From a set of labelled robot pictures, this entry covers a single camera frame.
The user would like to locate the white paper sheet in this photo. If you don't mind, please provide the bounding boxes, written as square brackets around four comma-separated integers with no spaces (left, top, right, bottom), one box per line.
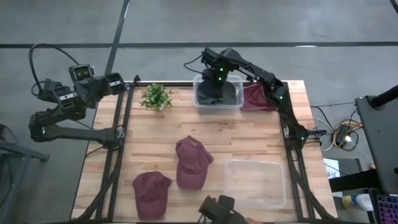
[323,157,342,180]

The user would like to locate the green plant in white pot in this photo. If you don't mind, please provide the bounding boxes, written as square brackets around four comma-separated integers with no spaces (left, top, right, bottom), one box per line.
[139,82,174,111]

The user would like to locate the backlit keyboard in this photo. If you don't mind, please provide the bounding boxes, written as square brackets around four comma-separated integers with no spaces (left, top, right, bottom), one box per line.
[375,193,398,224]

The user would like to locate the maroon baseball cap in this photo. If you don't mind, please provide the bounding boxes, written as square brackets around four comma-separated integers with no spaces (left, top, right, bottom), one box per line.
[239,83,276,112]
[175,135,215,191]
[132,170,173,221]

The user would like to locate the black blocky device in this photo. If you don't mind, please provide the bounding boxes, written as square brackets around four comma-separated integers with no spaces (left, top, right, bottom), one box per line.
[198,194,249,224]

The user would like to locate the black aluminium rig frame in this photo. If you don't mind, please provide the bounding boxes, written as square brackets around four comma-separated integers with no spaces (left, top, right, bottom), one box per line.
[70,74,337,224]

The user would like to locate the dark green baseball cap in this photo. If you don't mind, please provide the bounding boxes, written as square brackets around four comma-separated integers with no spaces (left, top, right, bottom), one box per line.
[197,80,238,106]

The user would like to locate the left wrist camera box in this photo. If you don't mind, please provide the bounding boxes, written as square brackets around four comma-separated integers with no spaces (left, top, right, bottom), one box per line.
[68,63,96,83]

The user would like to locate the white wipes canister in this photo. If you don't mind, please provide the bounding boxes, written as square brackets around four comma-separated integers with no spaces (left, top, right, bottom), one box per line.
[341,192,374,212]

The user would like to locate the small clear plastic bin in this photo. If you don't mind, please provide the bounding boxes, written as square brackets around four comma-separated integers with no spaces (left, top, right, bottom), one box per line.
[192,74,245,109]

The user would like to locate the grey metal cart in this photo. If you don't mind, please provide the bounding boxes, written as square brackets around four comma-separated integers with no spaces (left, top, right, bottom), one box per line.
[0,123,50,224]

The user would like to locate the white cable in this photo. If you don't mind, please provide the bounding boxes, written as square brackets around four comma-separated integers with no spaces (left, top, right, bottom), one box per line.
[312,116,336,152]

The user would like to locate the large clear plastic bin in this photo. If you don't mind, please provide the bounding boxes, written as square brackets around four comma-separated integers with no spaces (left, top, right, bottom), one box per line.
[223,158,287,210]

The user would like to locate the yellow cable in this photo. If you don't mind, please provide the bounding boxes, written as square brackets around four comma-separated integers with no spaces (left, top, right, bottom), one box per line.
[332,122,363,149]

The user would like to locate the black monitor pole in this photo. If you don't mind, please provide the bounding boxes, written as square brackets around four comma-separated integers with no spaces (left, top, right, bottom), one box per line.
[369,84,398,109]

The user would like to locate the black power adapter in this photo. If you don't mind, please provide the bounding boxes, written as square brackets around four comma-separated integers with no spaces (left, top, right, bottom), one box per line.
[335,124,352,144]

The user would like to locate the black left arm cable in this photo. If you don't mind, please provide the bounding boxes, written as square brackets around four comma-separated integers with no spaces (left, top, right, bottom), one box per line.
[28,43,80,97]

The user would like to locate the black desk bar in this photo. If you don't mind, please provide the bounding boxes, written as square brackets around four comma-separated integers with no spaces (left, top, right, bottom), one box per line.
[328,169,383,194]

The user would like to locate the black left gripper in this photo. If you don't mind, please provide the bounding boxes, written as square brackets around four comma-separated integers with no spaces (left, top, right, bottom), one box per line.
[54,73,126,110]

